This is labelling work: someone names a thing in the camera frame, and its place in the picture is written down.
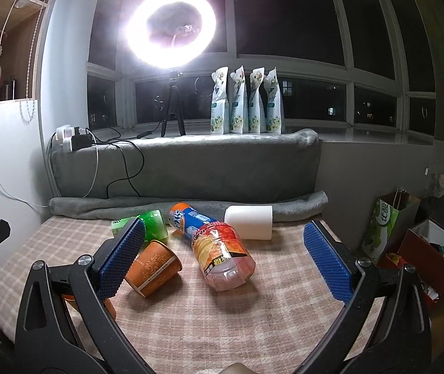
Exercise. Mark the black tripod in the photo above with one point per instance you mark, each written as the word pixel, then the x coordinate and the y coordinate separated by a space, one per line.
pixel 173 101

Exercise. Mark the white power strip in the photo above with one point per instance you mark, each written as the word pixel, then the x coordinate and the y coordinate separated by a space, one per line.
pixel 64 134

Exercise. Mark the red chips canister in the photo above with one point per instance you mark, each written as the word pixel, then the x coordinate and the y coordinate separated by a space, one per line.
pixel 222 257

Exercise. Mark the checked tablecloth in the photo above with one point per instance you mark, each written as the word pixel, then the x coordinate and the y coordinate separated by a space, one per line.
pixel 276 300

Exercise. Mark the red cardboard box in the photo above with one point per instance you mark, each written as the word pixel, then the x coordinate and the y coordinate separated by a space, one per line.
pixel 432 265

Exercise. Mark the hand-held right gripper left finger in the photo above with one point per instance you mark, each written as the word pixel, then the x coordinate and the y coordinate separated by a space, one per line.
pixel 122 259

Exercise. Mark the green shopping bag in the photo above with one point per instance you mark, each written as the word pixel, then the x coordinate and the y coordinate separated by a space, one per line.
pixel 381 226

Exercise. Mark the blue and orange bottle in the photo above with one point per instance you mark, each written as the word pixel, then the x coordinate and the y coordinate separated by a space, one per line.
pixel 186 218

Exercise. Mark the white paper roll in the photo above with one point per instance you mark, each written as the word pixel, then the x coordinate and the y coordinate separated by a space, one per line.
pixel 249 222

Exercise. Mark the rolled grey blanket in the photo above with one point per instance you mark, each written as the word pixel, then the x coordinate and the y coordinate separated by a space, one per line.
pixel 89 206

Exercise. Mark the white window frame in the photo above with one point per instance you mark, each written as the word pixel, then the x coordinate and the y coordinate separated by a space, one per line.
pixel 348 85

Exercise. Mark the orange patterned paper cup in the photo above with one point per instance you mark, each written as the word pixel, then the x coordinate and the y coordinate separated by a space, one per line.
pixel 152 268

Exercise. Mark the dark bottle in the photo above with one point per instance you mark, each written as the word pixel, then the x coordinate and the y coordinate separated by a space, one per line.
pixel 9 87

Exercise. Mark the wooden shelf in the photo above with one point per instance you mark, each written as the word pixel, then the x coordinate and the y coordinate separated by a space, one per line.
pixel 23 46

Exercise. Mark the black charger plug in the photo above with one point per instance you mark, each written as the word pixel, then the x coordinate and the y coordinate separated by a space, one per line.
pixel 82 141

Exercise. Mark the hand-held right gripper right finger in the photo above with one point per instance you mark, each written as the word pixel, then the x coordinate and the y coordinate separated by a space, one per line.
pixel 329 261

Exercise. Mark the white and green pouch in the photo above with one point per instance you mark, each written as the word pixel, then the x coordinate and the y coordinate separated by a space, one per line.
pixel 255 109
pixel 237 109
pixel 219 109
pixel 273 109

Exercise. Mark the green plastic bottle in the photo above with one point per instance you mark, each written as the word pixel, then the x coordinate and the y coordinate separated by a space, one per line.
pixel 155 224

